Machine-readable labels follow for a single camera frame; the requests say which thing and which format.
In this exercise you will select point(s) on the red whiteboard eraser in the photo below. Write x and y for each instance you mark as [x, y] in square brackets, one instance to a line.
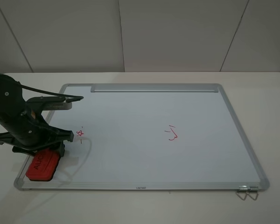
[43, 166]

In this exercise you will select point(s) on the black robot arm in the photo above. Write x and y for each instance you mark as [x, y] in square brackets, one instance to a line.
[11, 92]

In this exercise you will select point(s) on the right metal hanging clip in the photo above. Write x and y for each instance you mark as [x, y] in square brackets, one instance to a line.
[253, 192]

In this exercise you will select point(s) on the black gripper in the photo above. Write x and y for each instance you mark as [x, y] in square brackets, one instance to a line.
[27, 129]

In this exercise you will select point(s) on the metal hanging clip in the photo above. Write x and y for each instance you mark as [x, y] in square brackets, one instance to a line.
[253, 192]
[242, 192]

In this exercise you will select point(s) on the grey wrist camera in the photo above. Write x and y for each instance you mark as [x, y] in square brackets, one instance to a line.
[39, 104]

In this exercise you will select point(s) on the white aluminium-framed whiteboard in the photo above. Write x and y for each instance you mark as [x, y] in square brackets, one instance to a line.
[151, 141]

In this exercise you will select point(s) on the grey marker tray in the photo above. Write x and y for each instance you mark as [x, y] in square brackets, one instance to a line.
[212, 88]

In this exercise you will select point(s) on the left metal hanging clip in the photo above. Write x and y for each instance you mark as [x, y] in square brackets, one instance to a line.
[242, 192]

